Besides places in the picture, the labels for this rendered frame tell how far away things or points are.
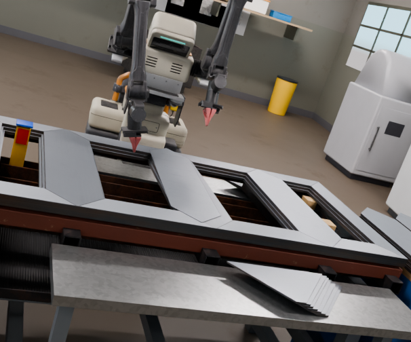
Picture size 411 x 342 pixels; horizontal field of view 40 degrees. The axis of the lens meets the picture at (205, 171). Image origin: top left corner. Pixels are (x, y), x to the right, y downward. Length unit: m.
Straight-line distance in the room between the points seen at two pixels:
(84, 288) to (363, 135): 5.63
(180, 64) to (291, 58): 7.49
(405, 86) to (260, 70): 3.63
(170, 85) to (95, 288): 1.46
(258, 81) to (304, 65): 0.87
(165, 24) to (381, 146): 4.66
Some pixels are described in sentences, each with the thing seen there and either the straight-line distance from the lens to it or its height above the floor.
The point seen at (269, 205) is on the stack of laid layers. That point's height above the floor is 0.83.
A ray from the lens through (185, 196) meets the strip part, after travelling 1.98.
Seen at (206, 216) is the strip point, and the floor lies 0.85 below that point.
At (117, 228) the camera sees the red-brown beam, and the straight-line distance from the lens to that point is 1.72.
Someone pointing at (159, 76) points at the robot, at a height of 1.10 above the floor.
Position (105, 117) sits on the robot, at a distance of 3.05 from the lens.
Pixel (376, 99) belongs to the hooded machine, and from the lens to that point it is 6.83.
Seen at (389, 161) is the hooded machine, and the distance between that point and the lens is 7.09.
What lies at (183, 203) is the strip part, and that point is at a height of 0.85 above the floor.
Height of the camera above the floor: 1.53
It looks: 17 degrees down
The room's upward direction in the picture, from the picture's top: 18 degrees clockwise
